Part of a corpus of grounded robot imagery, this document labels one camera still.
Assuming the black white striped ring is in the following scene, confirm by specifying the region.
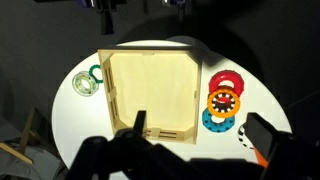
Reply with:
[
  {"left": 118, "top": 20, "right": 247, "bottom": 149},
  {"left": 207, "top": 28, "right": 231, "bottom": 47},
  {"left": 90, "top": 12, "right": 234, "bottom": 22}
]
[{"left": 237, "top": 124, "right": 256, "bottom": 150}]

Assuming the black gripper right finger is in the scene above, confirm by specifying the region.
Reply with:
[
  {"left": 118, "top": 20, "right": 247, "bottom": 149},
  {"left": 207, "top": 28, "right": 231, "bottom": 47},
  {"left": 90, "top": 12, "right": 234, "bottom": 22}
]
[{"left": 245, "top": 112, "right": 279, "bottom": 164}]

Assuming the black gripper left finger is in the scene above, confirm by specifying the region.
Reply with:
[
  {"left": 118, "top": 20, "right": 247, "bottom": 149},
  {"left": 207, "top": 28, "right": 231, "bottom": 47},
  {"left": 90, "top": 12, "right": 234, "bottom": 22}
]
[{"left": 133, "top": 110, "right": 148, "bottom": 134}]

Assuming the blue toy ring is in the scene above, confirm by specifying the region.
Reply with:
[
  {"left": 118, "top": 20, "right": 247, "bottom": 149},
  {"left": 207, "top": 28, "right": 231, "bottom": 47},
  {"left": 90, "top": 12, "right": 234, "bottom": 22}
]
[{"left": 201, "top": 107, "right": 236, "bottom": 134}]

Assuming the clear ring with coloured beads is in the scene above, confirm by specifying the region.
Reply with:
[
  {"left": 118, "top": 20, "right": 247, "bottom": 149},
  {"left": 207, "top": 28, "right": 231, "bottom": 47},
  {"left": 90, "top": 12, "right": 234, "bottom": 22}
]
[{"left": 71, "top": 70, "right": 99, "bottom": 97}]

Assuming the black camera tripod rig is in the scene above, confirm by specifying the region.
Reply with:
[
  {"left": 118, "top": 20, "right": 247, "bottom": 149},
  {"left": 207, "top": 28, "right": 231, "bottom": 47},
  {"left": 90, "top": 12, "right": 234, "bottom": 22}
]
[{"left": 76, "top": 0, "right": 129, "bottom": 36}]

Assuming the red toy ring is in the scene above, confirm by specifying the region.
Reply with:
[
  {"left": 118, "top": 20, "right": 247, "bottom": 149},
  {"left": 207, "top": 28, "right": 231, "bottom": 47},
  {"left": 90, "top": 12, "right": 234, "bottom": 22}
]
[{"left": 208, "top": 69, "right": 245, "bottom": 98}]

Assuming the orange yellow toy ring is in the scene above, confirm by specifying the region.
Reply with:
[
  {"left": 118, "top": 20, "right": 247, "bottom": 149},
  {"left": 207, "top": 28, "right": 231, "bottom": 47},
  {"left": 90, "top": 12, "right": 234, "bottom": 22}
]
[{"left": 206, "top": 85, "right": 241, "bottom": 119}]

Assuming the grey chair with wooden arms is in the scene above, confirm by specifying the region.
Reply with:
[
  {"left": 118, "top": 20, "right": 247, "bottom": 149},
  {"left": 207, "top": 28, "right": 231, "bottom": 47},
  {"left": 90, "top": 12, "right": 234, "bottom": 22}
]
[{"left": 0, "top": 106, "right": 64, "bottom": 180}]

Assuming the dark green toy ring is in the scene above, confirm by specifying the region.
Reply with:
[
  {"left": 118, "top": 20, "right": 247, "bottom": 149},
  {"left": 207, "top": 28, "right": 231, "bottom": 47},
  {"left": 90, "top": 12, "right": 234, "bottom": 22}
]
[{"left": 88, "top": 64, "right": 105, "bottom": 84}]

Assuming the orange stacking peg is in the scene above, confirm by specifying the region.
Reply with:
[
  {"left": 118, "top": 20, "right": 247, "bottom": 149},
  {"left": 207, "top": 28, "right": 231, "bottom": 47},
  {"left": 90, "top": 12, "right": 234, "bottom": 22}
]
[{"left": 253, "top": 148, "right": 270, "bottom": 168}]

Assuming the light wooden tray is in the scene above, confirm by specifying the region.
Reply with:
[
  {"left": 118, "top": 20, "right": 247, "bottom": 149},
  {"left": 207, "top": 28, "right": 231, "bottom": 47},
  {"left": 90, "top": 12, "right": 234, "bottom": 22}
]
[{"left": 97, "top": 48, "right": 203, "bottom": 145}]

